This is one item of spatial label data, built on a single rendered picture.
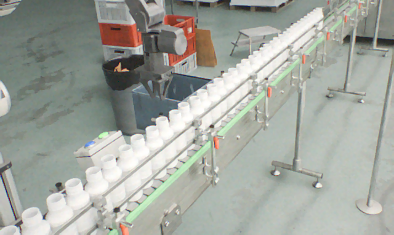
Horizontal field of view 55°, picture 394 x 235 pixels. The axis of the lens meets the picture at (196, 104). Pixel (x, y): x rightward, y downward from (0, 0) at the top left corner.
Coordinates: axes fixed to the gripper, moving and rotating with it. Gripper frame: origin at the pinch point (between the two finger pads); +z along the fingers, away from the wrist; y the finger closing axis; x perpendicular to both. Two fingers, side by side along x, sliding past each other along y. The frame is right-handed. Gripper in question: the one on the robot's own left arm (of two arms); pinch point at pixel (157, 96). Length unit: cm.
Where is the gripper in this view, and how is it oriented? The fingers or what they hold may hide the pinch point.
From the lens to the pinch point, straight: 115.3
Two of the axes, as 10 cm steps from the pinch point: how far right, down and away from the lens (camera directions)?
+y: -8.5, -1.9, 5.0
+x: -5.3, 3.9, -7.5
